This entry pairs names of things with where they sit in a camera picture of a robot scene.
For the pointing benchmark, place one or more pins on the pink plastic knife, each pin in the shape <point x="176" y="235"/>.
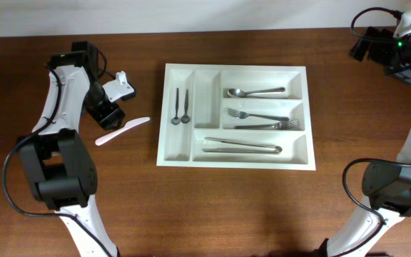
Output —
<point x="128" y="125"/>

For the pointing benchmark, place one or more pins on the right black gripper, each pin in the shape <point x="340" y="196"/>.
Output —
<point x="379" y="38"/>

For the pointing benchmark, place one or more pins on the white plastic cutlery tray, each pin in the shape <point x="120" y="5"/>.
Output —
<point x="182" y="144"/>

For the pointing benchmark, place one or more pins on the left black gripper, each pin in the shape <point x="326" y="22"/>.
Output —
<point x="109" y="116"/>

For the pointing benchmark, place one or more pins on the steel fork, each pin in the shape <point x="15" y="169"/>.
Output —
<point x="243" y="115"/>
<point x="291" y="124"/>

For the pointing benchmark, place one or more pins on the small steel teaspoon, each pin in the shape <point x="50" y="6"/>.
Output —
<point x="185" y="118"/>
<point x="176" y="120"/>

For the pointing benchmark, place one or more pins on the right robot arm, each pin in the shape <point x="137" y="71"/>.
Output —
<point x="380" y="189"/>

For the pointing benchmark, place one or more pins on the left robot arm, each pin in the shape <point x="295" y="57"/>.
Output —
<point x="59" y="169"/>

